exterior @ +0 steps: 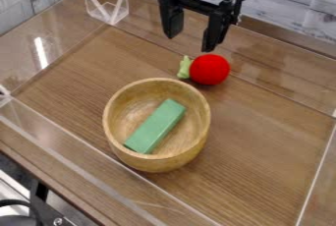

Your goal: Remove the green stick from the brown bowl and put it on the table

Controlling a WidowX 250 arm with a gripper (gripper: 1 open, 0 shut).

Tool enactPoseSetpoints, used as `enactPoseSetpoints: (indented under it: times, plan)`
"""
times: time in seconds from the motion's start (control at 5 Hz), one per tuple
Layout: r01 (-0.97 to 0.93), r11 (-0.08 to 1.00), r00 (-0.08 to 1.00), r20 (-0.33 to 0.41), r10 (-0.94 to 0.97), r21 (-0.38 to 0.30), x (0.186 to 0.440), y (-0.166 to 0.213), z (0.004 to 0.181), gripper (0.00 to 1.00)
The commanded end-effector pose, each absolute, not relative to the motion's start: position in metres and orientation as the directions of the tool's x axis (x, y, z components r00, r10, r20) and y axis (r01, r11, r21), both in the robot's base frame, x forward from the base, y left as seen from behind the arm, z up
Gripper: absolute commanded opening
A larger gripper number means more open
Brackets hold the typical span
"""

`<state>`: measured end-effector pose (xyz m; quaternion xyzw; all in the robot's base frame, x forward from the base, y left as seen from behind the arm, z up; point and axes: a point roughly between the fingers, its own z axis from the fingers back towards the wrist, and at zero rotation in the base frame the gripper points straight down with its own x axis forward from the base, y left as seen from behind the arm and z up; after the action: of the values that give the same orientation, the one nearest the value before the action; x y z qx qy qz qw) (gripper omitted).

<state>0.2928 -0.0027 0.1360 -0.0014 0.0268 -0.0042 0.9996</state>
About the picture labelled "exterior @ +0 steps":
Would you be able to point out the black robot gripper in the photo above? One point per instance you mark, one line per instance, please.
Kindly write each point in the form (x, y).
(220, 20)

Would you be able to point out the brown wooden bowl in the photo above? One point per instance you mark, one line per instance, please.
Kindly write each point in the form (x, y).
(128, 108)

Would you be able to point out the green rectangular block stick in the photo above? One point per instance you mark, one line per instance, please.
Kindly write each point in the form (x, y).
(156, 126)

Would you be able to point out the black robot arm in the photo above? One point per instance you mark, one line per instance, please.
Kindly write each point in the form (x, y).
(221, 11)

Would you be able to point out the red plush ball toy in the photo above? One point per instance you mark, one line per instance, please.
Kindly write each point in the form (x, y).
(206, 70)

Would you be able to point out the clear acrylic corner bracket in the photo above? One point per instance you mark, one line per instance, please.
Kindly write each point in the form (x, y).
(108, 12)

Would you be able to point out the clear acrylic tray wall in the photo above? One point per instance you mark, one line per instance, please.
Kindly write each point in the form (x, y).
(109, 192)

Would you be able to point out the black table frame leg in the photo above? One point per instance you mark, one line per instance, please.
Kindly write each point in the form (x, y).
(24, 208)

